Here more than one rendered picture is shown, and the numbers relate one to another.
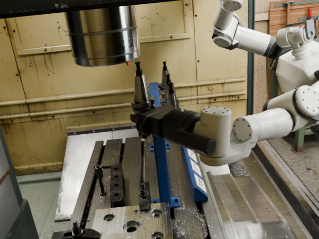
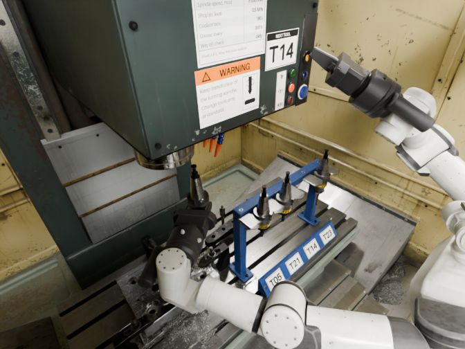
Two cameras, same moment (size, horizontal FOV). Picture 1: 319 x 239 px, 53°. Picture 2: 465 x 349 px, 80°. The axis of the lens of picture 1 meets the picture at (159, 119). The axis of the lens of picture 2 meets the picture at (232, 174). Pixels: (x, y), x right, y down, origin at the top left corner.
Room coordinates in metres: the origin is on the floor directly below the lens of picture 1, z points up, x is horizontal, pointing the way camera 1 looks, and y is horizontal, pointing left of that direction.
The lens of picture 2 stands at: (0.50, -0.51, 1.84)
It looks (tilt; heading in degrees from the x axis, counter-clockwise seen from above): 35 degrees down; 51
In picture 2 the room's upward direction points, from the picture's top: 2 degrees counter-clockwise
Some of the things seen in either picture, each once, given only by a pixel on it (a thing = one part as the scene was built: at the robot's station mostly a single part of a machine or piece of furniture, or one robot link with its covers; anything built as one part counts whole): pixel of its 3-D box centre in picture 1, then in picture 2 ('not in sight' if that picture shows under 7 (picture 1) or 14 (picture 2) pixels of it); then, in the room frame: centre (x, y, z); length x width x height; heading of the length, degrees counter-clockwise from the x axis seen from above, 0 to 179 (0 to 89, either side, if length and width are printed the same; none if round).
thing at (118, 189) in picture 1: (117, 188); (228, 230); (1.03, 0.18, 0.93); 0.26 x 0.05 x 0.06; 5
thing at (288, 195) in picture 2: (169, 93); (286, 189); (1.11, -0.05, 1.26); 0.04 x 0.04 x 0.07
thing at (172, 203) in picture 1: (162, 168); (239, 246); (0.94, 0.01, 1.05); 0.10 x 0.05 x 0.30; 90
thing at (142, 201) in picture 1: (145, 202); (214, 259); (0.87, 0.07, 0.97); 0.13 x 0.03 x 0.15; 0
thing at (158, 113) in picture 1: (170, 122); (189, 230); (0.74, -0.03, 1.30); 0.13 x 0.12 x 0.10; 131
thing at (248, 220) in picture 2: not in sight; (250, 221); (0.94, -0.05, 1.21); 0.07 x 0.05 x 0.01; 90
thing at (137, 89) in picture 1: (141, 87); (196, 186); (0.81, 0.04, 1.37); 0.04 x 0.04 x 0.07
